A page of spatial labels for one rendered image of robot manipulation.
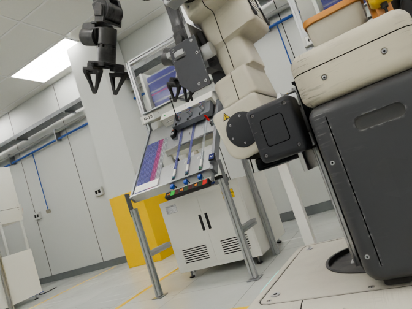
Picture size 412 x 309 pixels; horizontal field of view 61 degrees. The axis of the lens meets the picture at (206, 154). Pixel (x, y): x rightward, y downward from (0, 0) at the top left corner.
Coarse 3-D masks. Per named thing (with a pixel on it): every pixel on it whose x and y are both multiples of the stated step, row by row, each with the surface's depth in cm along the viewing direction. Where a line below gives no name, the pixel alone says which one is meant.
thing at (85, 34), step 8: (96, 8) 105; (104, 8) 105; (96, 16) 106; (104, 16) 105; (88, 24) 111; (96, 24) 110; (104, 24) 109; (112, 24) 108; (120, 24) 111; (80, 32) 112; (88, 32) 110; (80, 40) 112; (88, 40) 111
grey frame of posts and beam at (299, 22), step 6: (288, 0) 242; (294, 6) 240; (366, 6) 218; (294, 12) 241; (294, 18) 241; (300, 18) 239; (300, 24) 239; (300, 30) 239; (306, 48) 238; (312, 48) 237
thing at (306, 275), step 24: (336, 240) 124; (288, 264) 113; (312, 264) 105; (336, 264) 101; (264, 288) 99; (288, 288) 91; (312, 288) 86; (336, 288) 81; (360, 288) 76; (384, 288) 72; (408, 288) 69
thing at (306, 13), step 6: (300, 0) 251; (306, 0) 249; (318, 0) 245; (300, 6) 251; (306, 6) 249; (312, 6) 247; (300, 12) 251; (306, 12) 250; (312, 12) 248; (306, 18) 250
